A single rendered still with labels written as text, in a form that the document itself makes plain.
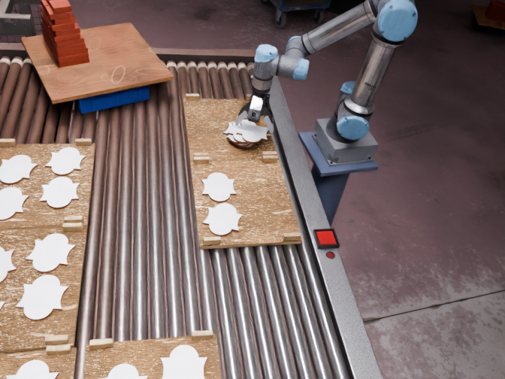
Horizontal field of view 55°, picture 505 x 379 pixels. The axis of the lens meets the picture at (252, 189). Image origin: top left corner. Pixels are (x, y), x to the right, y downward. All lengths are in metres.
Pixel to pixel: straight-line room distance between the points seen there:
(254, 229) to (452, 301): 1.59
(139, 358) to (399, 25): 1.24
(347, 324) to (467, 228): 1.98
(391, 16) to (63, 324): 1.32
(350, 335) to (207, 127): 1.02
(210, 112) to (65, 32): 0.65
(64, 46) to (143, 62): 0.33
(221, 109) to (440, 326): 1.62
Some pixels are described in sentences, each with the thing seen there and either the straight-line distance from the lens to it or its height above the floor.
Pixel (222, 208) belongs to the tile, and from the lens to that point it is 1.70.
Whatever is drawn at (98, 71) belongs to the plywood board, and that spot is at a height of 1.04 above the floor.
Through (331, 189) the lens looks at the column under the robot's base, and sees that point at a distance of 2.21.
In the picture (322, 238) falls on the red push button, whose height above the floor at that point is 0.93.
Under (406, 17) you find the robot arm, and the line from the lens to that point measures 1.65.
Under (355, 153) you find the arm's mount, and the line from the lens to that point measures 2.08.
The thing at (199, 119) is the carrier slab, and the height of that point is 0.94.
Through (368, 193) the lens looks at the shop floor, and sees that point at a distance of 3.33.
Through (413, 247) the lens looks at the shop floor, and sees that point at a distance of 3.12.
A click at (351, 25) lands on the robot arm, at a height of 1.45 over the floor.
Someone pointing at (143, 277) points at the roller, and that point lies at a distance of 1.55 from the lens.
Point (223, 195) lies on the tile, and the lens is 1.74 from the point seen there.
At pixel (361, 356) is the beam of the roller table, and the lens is 1.51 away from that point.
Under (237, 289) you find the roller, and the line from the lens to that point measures 1.53.
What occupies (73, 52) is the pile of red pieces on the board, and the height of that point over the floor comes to 1.10.
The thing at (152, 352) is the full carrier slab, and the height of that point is 0.94.
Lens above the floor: 2.19
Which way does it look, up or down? 45 degrees down
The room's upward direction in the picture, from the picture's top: 10 degrees clockwise
